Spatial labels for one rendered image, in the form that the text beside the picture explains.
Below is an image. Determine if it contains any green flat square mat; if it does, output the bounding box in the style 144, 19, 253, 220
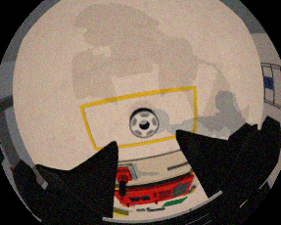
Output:
161, 197, 187, 207

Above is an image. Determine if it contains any yellow rectangular block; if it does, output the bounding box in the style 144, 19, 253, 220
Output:
113, 207, 129, 216

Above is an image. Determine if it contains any black toy wheel with grey hub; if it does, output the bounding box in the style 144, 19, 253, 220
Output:
129, 108, 159, 139

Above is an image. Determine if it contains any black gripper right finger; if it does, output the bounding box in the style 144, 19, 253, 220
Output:
175, 123, 258, 199

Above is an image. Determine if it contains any yellow rectangular outline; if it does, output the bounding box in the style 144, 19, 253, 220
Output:
80, 85, 198, 151

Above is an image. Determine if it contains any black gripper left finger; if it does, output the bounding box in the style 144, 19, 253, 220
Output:
34, 141, 119, 219

